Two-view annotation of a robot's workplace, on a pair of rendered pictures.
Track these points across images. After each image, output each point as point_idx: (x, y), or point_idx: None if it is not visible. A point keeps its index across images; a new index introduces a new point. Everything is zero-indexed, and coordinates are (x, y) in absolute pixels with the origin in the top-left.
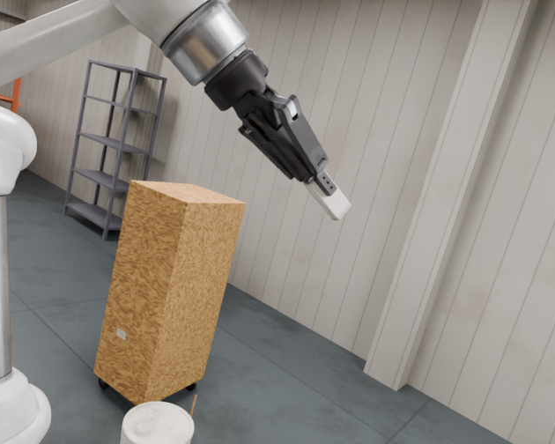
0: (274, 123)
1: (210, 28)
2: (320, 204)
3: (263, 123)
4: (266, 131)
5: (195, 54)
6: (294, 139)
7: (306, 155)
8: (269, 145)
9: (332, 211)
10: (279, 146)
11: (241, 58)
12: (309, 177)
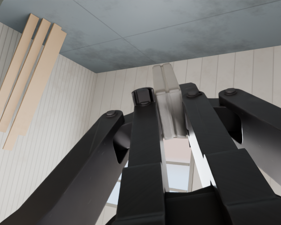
0: (108, 221)
1: None
2: (171, 71)
3: (117, 217)
4: (148, 185)
5: None
6: (64, 169)
7: (83, 138)
8: (235, 147)
9: (153, 71)
10: (198, 152)
11: None
12: (139, 102)
